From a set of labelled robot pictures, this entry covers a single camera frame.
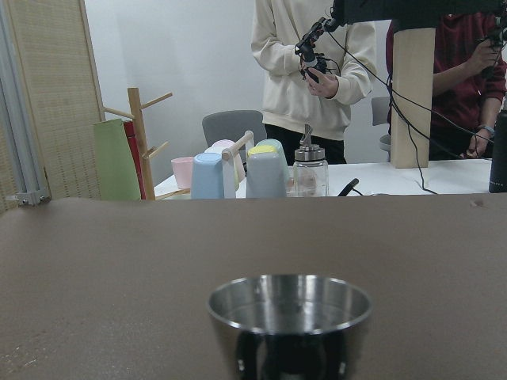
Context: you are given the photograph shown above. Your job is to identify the steel jigger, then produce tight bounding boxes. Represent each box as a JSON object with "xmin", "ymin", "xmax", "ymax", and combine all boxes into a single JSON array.
[{"xmin": 207, "ymin": 274, "xmax": 372, "ymax": 379}]

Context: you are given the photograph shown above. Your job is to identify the grey cup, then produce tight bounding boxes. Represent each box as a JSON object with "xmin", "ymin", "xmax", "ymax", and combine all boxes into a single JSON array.
[{"xmin": 246, "ymin": 152, "xmax": 286, "ymax": 199}]

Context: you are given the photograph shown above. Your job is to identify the yellow cup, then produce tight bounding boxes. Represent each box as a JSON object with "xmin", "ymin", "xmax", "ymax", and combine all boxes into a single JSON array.
[{"xmin": 247, "ymin": 145, "xmax": 278, "ymax": 157}]

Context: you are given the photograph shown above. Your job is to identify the light blue cup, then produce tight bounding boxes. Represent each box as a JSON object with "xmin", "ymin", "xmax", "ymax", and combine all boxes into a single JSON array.
[{"xmin": 191, "ymin": 152, "xmax": 224, "ymax": 200}]

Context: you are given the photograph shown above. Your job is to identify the green cup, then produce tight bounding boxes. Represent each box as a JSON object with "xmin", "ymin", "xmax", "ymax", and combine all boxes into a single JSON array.
[{"xmin": 257, "ymin": 139, "xmax": 290, "ymax": 183}]

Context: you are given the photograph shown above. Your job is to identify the white cup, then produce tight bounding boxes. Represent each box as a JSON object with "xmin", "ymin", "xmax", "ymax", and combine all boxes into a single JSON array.
[{"xmin": 204, "ymin": 146, "xmax": 229, "ymax": 154}]

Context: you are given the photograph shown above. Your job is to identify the glass dispenser jar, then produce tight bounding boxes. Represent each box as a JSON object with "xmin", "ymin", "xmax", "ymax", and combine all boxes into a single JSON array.
[{"xmin": 293, "ymin": 124, "xmax": 329, "ymax": 197}]

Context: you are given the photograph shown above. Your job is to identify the grey office chair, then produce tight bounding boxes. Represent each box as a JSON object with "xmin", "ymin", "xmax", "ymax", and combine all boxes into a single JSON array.
[{"xmin": 202, "ymin": 110, "xmax": 267, "ymax": 149}]

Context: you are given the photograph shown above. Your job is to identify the pink cup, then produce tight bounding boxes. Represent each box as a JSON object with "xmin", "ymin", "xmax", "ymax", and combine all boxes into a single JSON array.
[{"xmin": 171, "ymin": 157, "xmax": 193, "ymax": 189}]

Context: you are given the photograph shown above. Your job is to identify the person in cream sweater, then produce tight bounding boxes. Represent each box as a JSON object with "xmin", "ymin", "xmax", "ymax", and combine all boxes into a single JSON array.
[{"xmin": 250, "ymin": 0, "xmax": 376, "ymax": 165}]

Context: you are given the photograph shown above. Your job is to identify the wooden cup tree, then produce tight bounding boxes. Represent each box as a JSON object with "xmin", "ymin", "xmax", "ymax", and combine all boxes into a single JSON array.
[{"xmin": 101, "ymin": 87, "xmax": 189, "ymax": 200}]

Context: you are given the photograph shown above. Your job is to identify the black teleoperation rig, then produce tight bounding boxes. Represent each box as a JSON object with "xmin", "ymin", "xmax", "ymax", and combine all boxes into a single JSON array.
[{"xmin": 295, "ymin": 0, "xmax": 506, "ymax": 71}]

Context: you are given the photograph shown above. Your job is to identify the black water bottle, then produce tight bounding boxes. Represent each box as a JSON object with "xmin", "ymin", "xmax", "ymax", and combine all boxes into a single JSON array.
[{"xmin": 489, "ymin": 106, "xmax": 507, "ymax": 193}]

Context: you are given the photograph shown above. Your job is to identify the person in red sweater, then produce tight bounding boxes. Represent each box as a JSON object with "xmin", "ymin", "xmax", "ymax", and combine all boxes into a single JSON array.
[{"xmin": 386, "ymin": 11, "xmax": 507, "ymax": 161}]

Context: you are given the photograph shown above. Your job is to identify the woven folding screen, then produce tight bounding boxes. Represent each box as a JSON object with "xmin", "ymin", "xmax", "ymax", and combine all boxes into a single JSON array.
[{"xmin": 1, "ymin": 1, "xmax": 104, "ymax": 212}]

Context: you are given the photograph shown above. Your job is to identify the wooden rig post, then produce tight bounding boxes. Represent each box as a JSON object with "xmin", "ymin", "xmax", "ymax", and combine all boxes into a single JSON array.
[{"xmin": 391, "ymin": 28, "xmax": 436, "ymax": 169}]

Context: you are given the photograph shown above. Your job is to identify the aluminium frame post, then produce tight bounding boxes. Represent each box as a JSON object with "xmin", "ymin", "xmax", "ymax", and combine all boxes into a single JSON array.
[{"xmin": 1, "ymin": 1, "xmax": 51, "ymax": 207}]

